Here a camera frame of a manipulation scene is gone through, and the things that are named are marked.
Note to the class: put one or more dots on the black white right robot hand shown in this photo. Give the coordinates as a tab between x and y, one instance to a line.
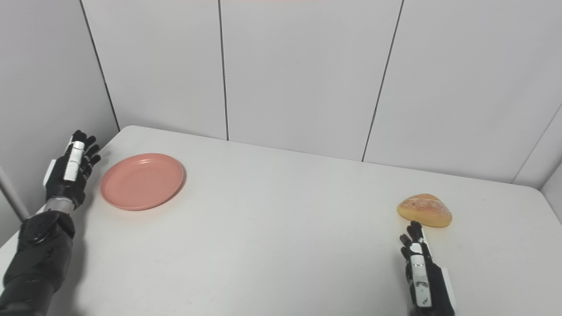
437	289

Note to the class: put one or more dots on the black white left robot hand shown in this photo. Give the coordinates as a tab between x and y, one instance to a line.
66	184

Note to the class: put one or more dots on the pink round plate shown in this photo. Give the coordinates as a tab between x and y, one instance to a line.
140	182

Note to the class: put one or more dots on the golden bread roll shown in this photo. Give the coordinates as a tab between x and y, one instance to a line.
425	211

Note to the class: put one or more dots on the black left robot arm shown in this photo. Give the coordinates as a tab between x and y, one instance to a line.
39	254

